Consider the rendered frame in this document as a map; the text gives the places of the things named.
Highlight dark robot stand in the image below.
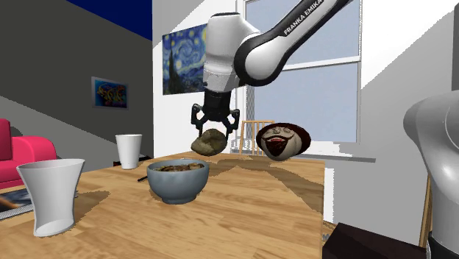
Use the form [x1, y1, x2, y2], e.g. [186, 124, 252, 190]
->
[321, 221, 428, 259]

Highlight wooden chair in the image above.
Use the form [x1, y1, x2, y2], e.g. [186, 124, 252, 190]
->
[238, 119, 276, 156]

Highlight large white cup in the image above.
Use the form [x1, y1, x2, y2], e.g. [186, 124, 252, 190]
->
[15, 158, 86, 238]

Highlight large window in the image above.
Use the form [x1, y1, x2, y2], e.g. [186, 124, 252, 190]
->
[235, 0, 363, 145]

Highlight brown food in bowl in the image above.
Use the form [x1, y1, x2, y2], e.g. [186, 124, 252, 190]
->
[155, 163, 206, 173]

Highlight pink sofa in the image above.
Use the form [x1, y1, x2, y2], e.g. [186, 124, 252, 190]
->
[0, 118, 59, 191]

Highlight round bearded face figure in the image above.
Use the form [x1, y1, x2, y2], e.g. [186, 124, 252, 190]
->
[255, 122, 312, 162]

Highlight starry night wall picture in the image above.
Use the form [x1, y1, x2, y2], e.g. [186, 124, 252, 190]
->
[161, 23, 208, 96]

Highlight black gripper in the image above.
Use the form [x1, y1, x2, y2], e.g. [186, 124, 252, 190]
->
[191, 90, 241, 139]

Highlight small colourful wall picture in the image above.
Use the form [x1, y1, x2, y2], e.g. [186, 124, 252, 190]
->
[90, 76, 129, 110]

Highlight wooden table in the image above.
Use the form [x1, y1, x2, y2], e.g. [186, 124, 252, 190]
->
[0, 150, 327, 259]

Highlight flat picture book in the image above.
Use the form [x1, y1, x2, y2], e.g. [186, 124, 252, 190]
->
[0, 188, 35, 221]

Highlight small white cup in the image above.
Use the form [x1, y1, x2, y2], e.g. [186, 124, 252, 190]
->
[115, 133, 143, 171]

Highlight grey-blue bowl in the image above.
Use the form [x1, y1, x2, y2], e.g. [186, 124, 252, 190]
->
[146, 158, 210, 206]

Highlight brown lumpy potato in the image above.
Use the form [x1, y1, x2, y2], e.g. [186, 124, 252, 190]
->
[191, 128, 228, 157]

